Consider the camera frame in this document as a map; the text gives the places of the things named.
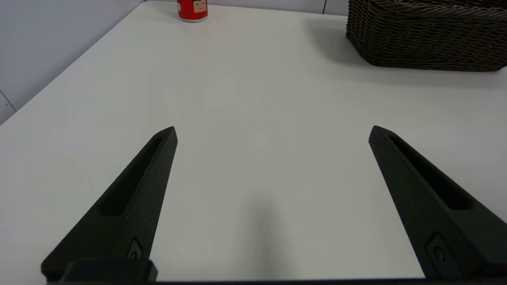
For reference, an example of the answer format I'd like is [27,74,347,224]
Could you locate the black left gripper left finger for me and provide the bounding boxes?
[41,126,178,283]

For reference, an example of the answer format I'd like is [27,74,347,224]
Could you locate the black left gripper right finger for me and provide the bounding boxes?
[368,125,507,280]

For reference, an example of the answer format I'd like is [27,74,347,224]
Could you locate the dark brown wicker basket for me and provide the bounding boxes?
[345,0,507,72]

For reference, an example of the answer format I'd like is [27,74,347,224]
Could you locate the red soda can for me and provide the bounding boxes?
[177,0,209,23]

